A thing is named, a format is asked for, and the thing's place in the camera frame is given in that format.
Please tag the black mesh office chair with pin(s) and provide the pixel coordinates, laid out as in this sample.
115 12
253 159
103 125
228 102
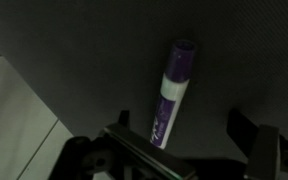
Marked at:
89 60

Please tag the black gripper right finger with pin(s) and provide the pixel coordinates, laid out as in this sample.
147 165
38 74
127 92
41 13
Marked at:
260 144

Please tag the purple whiteboard marker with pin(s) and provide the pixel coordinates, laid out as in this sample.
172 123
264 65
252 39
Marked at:
175 80

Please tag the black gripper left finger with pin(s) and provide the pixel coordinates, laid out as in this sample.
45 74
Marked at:
151 161

